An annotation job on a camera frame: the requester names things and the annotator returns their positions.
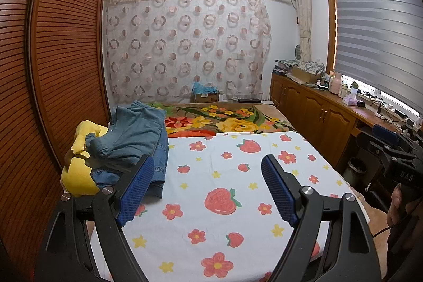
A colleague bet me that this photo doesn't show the folded blue jeans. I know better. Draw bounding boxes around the folded blue jeans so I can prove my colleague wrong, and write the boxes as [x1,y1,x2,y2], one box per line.
[91,101,170,199]

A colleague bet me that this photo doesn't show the circle patterned curtain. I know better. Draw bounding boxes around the circle patterned curtain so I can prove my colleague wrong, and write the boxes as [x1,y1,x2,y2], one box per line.
[103,0,272,104]

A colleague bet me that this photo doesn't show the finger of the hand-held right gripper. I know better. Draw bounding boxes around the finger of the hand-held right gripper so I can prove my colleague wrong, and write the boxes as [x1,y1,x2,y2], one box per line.
[373,123,405,145]
[355,131,402,170]

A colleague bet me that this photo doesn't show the grey trash bin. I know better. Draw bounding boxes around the grey trash bin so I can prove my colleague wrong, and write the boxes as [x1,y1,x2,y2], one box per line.
[342,157,368,185]

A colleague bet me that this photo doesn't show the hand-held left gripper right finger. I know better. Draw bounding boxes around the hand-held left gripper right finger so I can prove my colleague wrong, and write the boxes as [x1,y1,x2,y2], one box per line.
[261,155,384,282]

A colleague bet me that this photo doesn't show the small cardboard box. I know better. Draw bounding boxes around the small cardboard box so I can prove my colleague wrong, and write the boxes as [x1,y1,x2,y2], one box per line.
[193,92,219,103]

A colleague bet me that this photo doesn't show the pink bottle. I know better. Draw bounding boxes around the pink bottle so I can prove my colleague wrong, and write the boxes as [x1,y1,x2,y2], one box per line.
[329,73,342,94]

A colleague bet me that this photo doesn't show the grey striped window blind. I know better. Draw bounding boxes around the grey striped window blind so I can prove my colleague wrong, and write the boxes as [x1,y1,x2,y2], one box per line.
[330,0,423,111]

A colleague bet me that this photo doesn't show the wooden cabinet counter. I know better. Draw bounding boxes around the wooden cabinet counter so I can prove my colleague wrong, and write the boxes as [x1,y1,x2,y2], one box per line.
[270,72,423,177]

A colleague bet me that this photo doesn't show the floral blanket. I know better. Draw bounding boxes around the floral blanket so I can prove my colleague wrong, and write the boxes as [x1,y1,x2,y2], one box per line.
[145,102,390,269]

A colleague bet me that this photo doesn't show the long cardboard box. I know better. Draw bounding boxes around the long cardboard box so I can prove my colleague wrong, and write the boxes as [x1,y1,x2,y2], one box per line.
[291,67,319,83]

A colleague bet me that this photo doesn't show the stack of folded cloths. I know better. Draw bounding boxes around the stack of folded cloths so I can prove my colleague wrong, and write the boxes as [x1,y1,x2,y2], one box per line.
[274,59,300,73]

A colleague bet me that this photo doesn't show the yellow plush toy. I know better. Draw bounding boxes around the yellow plush toy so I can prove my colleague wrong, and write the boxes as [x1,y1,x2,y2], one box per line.
[61,119,109,198]

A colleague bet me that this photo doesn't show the person's right hand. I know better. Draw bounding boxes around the person's right hand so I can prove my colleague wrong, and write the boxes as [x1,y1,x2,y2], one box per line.
[386,184,408,227]

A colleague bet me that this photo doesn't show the beige tied curtain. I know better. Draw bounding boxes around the beige tied curtain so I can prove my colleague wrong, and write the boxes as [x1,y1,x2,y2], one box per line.
[292,0,313,63]

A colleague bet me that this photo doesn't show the wooden louvered wardrobe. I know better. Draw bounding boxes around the wooden louvered wardrobe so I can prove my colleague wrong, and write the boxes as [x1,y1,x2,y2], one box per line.
[0,0,111,269]

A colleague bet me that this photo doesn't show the wooden window frame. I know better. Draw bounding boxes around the wooden window frame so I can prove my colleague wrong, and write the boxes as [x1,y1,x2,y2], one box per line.
[325,0,407,74]

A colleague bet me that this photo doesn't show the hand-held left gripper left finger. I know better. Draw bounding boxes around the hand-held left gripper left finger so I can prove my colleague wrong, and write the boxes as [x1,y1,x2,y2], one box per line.
[36,155,156,282]

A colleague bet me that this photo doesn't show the floral cloth pile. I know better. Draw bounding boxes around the floral cloth pile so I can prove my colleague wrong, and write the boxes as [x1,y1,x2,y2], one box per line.
[299,60,326,74]

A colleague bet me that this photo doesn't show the white strawberry printed sheet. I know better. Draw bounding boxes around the white strawberry printed sheet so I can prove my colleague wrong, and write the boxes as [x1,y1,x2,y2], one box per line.
[89,132,361,282]

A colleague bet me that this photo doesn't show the person's right forearm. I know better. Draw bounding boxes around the person's right forearm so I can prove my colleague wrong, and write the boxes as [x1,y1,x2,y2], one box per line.
[387,215,423,271]

